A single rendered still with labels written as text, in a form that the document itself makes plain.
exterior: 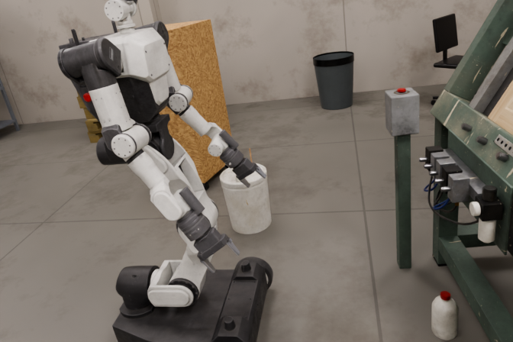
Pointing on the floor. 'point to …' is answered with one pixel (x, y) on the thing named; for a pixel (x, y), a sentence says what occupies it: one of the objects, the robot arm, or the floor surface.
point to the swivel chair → (446, 40)
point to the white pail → (246, 201)
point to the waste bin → (334, 79)
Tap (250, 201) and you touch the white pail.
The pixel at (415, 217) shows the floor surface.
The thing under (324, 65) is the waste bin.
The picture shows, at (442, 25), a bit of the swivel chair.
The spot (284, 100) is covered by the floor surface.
